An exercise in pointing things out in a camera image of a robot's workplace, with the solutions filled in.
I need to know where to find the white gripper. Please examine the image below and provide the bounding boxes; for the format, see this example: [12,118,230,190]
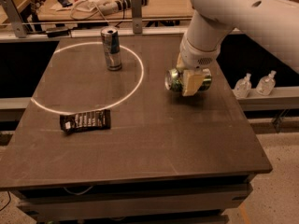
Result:
[176,35,221,97]

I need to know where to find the green soda can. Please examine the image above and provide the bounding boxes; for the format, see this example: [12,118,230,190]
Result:
[164,68,212,92]

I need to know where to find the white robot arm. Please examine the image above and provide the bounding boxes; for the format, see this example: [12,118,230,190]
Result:
[177,0,299,96]

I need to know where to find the tall silver blue can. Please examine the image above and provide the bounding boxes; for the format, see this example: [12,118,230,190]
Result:
[101,26,121,71]

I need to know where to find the clear sanitizer bottle left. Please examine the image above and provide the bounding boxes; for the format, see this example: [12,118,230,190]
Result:
[234,73,251,98]

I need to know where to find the clear sanitizer bottle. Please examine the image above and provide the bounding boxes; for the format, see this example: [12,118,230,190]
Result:
[234,73,251,98]
[256,70,277,95]

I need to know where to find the clear sanitizer bottle right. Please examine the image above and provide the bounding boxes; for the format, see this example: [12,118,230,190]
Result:
[256,70,277,95]

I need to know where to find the black snack wrapper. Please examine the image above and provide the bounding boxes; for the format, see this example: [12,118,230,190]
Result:
[60,109,111,133]

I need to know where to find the white power strip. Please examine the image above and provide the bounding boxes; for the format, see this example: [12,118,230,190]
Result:
[97,0,150,16]

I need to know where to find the grey metal bracket middle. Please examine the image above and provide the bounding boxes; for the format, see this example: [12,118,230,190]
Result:
[131,0,142,34]

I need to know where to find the grey metal bracket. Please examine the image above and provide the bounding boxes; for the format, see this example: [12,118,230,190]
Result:
[131,0,142,34]
[0,0,27,38]

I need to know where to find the black device on rail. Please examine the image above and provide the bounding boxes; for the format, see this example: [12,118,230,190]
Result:
[46,27,69,37]

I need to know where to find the grey metal bracket left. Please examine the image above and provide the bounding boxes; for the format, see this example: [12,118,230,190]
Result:
[0,0,27,38]

